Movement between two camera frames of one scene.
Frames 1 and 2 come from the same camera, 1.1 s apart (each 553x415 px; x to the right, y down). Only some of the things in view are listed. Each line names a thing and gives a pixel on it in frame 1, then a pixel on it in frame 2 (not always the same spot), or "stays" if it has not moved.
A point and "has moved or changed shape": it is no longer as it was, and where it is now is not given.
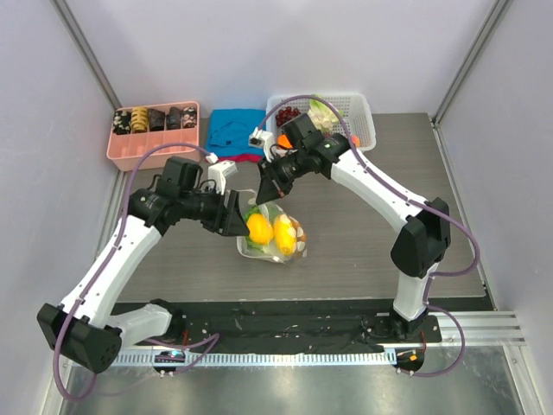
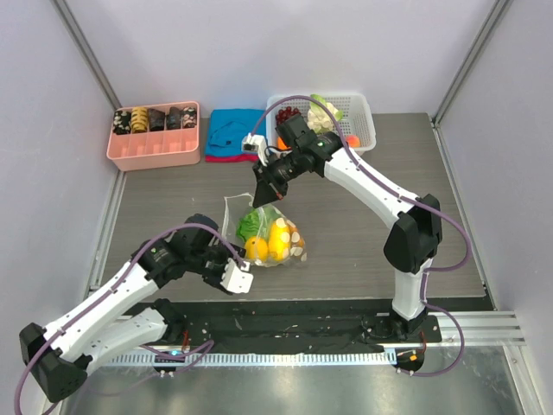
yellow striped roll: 139,119 stays
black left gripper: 230,221 to 216,279
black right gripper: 271,174 stays
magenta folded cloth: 244,158 stays
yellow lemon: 260,230 to 256,248
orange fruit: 282,141 stays
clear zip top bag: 274,234 has moved or changed shape
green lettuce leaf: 255,210 has moved or changed shape
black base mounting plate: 306,327 stays
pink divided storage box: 135,130 stays
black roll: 174,118 stays
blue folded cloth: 228,131 stays
